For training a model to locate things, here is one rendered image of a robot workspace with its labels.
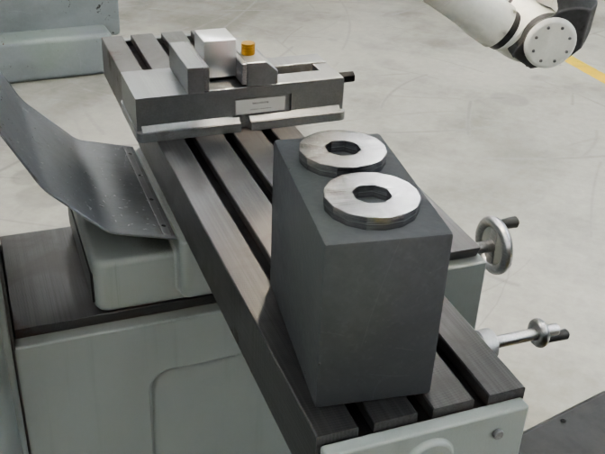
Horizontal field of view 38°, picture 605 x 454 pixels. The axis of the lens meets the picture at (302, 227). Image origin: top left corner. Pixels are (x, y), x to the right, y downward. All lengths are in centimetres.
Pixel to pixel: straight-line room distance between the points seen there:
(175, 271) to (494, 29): 59
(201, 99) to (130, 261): 28
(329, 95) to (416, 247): 71
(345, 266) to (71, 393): 72
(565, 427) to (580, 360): 115
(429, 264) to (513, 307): 194
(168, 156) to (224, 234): 24
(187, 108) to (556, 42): 56
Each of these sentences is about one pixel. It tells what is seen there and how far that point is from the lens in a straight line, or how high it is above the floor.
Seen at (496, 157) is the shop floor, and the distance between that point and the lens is 366.
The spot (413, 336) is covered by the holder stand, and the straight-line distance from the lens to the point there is 84.
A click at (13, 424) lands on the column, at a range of 138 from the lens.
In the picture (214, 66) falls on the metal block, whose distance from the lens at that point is 140.
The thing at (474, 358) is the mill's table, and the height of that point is 94.
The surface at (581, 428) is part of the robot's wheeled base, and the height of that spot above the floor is 59.
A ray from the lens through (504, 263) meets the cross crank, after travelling 171.
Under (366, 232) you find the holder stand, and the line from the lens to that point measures 77.
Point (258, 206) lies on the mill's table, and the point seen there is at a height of 94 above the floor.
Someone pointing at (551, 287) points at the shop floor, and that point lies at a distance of 286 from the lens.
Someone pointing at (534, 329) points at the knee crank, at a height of 54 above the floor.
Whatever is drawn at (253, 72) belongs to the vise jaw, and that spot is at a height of 104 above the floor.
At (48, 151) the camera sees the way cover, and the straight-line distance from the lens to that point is 134.
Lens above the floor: 152
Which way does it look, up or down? 30 degrees down
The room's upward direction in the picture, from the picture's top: 3 degrees clockwise
